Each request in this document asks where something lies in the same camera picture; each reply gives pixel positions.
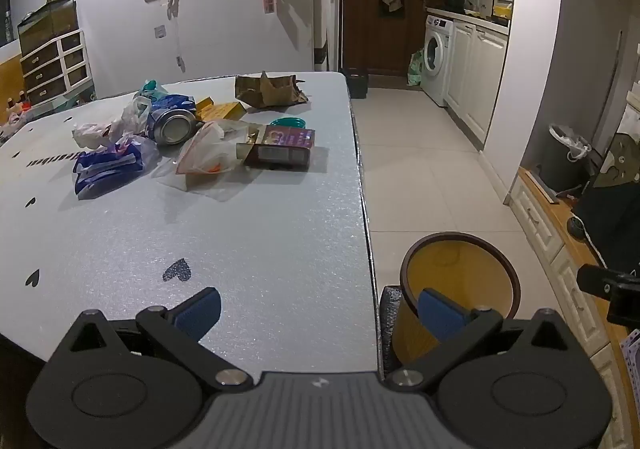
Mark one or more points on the glass tank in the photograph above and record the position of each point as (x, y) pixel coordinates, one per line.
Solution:
(47, 24)

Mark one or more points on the low white drawer cabinet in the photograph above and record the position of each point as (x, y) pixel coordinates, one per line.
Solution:
(550, 254)

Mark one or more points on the white plastic bag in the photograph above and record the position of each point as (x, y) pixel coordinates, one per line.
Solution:
(131, 116)

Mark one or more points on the green bag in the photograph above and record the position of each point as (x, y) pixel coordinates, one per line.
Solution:
(416, 71)

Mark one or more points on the clear plastic bag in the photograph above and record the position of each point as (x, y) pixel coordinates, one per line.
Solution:
(210, 154)

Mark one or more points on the white chest of drawers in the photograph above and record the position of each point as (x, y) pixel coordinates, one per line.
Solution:
(50, 69)

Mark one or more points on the blue and white snack packet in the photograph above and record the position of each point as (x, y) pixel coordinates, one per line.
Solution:
(172, 103)

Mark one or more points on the yellow cardboard box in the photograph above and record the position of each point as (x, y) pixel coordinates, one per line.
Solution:
(222, 111)

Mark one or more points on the silver refrigerator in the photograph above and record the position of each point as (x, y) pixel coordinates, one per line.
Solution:
(325, 19)

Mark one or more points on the white washing machine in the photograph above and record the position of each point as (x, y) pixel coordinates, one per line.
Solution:
(440, 54)

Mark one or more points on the blue wipes packet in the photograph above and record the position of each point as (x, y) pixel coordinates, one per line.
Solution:
(105, 169)

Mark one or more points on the yellow bin with brown rim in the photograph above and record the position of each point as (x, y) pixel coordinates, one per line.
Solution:
(460, 269)

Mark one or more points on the white kitchen cabinet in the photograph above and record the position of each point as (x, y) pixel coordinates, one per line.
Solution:
(470, 69)

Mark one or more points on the dark round object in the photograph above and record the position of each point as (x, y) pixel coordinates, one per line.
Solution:
(578, 228)

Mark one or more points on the teal plastic lid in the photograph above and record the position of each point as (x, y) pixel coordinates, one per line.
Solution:
(287, 122)

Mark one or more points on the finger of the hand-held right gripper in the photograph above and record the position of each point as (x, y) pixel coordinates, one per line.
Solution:
(597, 280)

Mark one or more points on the teal packet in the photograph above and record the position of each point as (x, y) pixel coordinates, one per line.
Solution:
(151, 88)

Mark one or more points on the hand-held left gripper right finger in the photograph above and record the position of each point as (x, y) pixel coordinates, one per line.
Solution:
(440, 315)

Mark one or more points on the metal can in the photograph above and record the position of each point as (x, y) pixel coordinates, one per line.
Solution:
(172, 129)

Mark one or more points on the grey bin with white liner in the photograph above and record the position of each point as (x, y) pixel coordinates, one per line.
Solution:
(560, 164)

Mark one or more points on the black crate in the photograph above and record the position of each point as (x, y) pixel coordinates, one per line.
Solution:
(357, 84)

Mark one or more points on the white tissue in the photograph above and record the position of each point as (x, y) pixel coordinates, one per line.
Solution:
(90, 134)

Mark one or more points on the brown wooden door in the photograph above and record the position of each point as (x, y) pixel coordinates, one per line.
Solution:
(370, 29)

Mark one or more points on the purple cardboard box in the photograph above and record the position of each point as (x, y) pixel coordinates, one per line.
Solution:
(285, 141)

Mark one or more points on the pink wall tag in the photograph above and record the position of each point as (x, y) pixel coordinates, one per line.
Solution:
(268, 1)

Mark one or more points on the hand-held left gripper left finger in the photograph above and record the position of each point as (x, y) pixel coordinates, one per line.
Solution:
(200, 313)

